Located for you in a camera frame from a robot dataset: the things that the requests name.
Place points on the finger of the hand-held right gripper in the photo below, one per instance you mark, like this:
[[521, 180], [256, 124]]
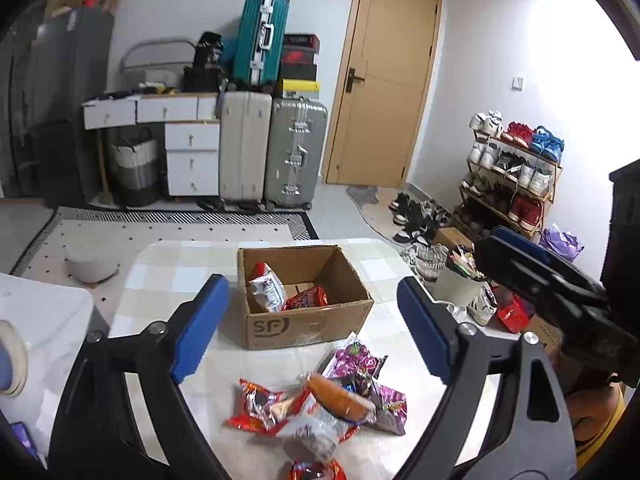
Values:
[[520, 265]]

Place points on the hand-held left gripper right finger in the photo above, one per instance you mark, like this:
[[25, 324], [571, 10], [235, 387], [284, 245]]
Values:
[[420, 325]]

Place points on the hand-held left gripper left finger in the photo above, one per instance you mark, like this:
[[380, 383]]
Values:
[[200, 325]]

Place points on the purple grape candy packet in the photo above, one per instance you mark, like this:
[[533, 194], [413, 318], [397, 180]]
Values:
[[350, 362]]

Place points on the dark purple candy packet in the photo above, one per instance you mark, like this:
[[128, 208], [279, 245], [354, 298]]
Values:
[[392, 405]]

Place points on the orange cookie packet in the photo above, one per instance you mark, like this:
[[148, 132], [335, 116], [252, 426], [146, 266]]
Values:
[[250, 402]]

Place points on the brown cardboard box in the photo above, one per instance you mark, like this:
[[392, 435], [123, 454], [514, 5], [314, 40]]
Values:
[[300, 327]]

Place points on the bread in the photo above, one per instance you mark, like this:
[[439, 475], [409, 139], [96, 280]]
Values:
[[335, 395]]

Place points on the white red crinkled snack packet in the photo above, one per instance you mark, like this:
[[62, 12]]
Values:
[[310, 432]]

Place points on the red round-print snack packet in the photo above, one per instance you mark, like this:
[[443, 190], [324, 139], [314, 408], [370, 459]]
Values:
[[317, 471]]

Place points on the person's right hand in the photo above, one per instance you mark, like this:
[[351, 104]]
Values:
[[592, 410]]

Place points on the purple bag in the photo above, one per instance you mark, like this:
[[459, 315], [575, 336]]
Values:
[[560, 245]]

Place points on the red paper bag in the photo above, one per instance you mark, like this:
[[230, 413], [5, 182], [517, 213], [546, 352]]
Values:
[[512, 315]]

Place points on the white waste bin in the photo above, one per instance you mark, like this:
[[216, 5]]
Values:
[[455, 287]]

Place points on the white sneaker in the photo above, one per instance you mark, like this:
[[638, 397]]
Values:
[[482, 307]]

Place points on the small cardboard box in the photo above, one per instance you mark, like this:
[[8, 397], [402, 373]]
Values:
[[450, 240]]

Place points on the printed cardboard box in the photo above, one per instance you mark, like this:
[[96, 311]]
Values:
[[545, 335]]

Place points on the wooden shoe rack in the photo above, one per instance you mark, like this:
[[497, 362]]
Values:
[[550, 195]]

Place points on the shoe rack with shoes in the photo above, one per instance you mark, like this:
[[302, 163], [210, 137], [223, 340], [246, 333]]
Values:
[[535, 177]]

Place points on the patterned grey white rug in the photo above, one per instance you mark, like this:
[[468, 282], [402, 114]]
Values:
[[175, 232]]

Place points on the pile of dark shoes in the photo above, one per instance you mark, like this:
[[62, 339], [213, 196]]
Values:
[[417, 215]]

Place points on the white round tub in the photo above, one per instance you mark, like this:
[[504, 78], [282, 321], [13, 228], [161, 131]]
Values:
[[92, 265]]

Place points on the grey doormat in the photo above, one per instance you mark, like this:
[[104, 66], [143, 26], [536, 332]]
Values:
[[362, 195]]

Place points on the white drawer cabinet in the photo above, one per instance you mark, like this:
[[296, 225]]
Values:
[[192, 160]]

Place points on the grey white laundry basket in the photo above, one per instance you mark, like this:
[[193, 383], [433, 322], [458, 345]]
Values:
[[134, 170]]

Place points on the beige suitcase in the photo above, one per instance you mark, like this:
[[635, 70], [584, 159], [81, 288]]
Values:
[[245, 150]]

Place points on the roll of tape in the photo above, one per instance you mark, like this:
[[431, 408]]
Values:
[[15, 355]]

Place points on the silver suitcase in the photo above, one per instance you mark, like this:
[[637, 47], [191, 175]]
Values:
[[295, 155]]

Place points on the white desk with drawers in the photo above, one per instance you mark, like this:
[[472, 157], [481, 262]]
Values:
[[165, 108]]

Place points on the wooden door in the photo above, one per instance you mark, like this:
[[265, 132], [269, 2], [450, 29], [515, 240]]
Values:
[[380, 85]]

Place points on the grey fabric wardrobe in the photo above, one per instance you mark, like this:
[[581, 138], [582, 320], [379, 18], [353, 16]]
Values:
[[65, 110]]

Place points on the yellow white shoe box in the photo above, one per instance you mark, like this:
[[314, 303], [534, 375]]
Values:
[[298, 89]]

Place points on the plain black shoe box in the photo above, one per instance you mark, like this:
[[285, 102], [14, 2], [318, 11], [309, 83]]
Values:
[[297, 72]]

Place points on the black printed bag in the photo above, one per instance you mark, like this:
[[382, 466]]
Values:
[[206, 52]]

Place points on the teal suitcase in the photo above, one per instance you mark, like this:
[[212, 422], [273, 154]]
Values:
[[250, 35]]

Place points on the black shoe box red label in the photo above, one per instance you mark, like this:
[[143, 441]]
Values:
[[301, 41]]

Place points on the grey metal tube frame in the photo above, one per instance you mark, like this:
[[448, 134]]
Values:
[[150, 44]]

